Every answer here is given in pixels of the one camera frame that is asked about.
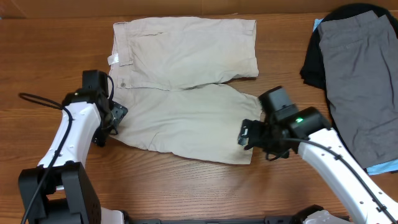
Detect beige khaki shorts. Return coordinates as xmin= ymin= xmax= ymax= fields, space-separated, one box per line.
xmin=108 ymin=17 xmax=262 ymax=165

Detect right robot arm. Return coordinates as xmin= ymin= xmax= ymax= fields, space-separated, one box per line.
xmin=238 ymin=86 xmax=397 ymax=223

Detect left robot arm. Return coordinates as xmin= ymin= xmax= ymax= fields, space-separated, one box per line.
xmin=18 ymin=70 xmax=130 ymax=224

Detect black garment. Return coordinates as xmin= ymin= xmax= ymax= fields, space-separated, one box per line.
xmin=299 ymin=2 xmax=398 ymax=94

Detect grey shorts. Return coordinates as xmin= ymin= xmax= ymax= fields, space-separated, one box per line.
xmin=317 ymin=9 xmax=398 ymax=169

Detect light blue garment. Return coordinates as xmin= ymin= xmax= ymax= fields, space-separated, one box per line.
xmin=312 ymin=17 xmax=398 ymax=176

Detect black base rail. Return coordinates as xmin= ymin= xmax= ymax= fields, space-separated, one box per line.
xmin=125 ymin=215 xmax=303 ymax=224

